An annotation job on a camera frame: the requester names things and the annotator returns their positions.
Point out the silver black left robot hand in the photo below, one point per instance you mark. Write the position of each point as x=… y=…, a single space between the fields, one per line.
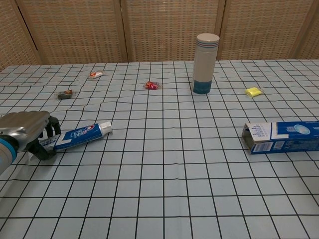
x=22 y=127

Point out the blue white toothpaste tube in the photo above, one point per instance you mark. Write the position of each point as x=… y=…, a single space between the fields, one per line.
x=79 y=132

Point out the blue toothpaste carton box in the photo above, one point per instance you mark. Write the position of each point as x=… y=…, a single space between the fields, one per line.
x=281 y=138

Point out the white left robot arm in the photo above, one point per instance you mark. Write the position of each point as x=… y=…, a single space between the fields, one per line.
x=6 y=154

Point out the white orange wrapped candy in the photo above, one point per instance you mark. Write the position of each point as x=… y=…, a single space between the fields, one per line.
x=96 y=74

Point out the bamboo folding screen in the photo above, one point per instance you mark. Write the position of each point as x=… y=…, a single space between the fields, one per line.
x=82 y=30

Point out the red wrapped candy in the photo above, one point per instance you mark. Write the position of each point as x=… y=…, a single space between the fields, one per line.
x=151 y=85

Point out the light blue grid tablecloth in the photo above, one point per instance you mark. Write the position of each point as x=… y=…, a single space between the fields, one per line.
x=159 y=179

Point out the beige thermos bottle blue base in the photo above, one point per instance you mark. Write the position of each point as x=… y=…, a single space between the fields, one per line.
x=205 y=64

